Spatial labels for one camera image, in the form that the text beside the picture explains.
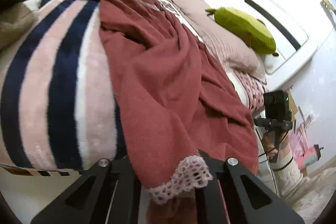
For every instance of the pink ribbed pillow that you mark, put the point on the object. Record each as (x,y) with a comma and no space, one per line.
(226,47)

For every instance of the pink water bottle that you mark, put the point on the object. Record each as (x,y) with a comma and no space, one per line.
(312,155)

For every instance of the white bed headboard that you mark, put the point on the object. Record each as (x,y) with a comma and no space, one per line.
(293,44)

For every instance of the right forearm cream sleeve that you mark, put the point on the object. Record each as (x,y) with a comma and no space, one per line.
(307,196)

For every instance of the dark red long-sleeve dress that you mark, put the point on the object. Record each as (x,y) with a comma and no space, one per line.
(175,100)

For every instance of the beige brown sweater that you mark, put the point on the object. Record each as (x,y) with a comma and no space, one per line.
(16,21)

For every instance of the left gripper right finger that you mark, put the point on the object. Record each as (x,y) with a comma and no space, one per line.
(235,195)

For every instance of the green avocado plush toy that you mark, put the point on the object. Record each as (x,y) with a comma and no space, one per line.
(252,31)

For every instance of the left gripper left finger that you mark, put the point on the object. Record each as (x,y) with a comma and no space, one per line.
(109,192)

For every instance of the striped fleece blanket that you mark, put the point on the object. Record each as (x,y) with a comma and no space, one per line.
(58,109)

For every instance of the guitar headstock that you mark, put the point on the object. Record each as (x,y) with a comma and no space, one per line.
(328,8)

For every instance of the right hand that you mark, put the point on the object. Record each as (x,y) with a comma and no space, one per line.
(269,148)

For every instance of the pink polka dot sheet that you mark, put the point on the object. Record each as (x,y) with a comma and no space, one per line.
(254,90)

